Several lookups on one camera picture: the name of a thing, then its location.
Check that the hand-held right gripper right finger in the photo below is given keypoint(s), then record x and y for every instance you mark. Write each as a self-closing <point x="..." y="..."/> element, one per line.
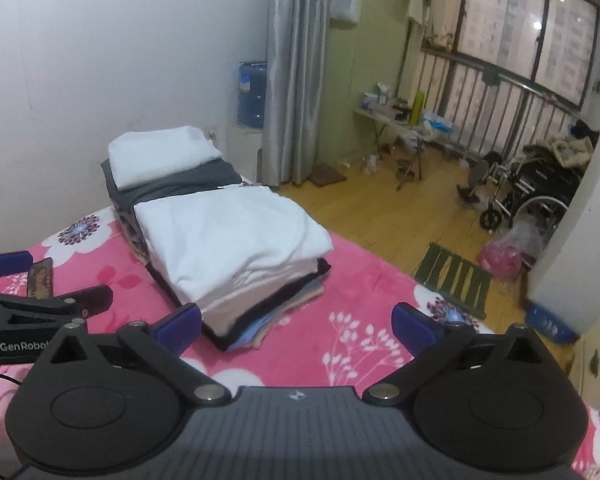
<point x="412" y="327"/>

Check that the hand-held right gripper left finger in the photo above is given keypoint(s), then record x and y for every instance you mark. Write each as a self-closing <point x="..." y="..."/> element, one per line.
<point x="182" y="327"/>

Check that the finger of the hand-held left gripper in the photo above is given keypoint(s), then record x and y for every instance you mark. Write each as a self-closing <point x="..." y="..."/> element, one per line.
<point x="80" y="300"/>
<point x="10" y="263"/>

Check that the stack of folded clothes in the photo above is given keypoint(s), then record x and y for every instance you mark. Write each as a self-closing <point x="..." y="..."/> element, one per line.
<point x="260" y="320"/>

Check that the dark smartphone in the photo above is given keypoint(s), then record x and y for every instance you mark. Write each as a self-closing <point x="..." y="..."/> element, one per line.
<point x="40" y="277"/>

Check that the green striped doormat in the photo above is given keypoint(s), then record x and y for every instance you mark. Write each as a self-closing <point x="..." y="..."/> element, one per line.
<point x="452" y="280"/>

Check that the pink floral blanket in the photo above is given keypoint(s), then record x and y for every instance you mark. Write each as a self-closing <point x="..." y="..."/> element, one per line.
<point x="360" y="285"/>

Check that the pink plastic bag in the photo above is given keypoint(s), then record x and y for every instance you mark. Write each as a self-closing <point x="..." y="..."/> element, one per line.
<point x="505" y="255"/>

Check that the blue basket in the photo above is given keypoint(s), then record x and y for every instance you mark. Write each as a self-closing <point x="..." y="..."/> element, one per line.
<point x="550" y="325"/>

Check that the white and grey folded pile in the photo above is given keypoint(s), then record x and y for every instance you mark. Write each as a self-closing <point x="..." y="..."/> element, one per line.
<point x="155" y="155"/>

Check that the brown floor mat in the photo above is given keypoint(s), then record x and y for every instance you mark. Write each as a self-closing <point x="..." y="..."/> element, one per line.
<point x="328" y="175"/>

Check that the white water dispenser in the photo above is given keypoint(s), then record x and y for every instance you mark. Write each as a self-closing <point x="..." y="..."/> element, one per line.
<point x="245" y="155"/>

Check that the black wheelchair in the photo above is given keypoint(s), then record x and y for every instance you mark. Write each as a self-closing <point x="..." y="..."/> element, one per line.
<point x="545" y="175"/>

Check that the blue pack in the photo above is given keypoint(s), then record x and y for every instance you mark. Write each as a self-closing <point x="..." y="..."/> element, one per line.
<point x="437" y="124"/>

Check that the folding table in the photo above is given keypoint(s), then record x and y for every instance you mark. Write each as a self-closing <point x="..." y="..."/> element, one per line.
<point x="385" y="116"/>

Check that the green bottle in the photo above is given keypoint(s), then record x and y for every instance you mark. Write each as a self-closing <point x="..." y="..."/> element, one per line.
<point x="417" y="107"/>

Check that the white wheelchair cushion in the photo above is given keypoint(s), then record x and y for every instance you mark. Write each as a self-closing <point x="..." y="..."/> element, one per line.
<point x="572" y="152"/>

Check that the metal balcony railing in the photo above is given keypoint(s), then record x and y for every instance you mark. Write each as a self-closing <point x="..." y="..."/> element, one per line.
<point x="480" y="100"/>

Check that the blue water jug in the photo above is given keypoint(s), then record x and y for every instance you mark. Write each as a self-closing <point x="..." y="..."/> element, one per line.
<point x="252" y="95"/>

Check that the grey curtain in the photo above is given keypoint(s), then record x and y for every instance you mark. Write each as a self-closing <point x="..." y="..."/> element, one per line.
<point x="295" y="60"/>

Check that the window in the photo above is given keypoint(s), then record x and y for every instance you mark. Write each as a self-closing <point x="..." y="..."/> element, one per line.
<point x="495" y="10"/>

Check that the white plastic bag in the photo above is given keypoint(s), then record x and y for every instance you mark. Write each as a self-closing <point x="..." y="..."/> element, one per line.
<point x="345" y="2"/>

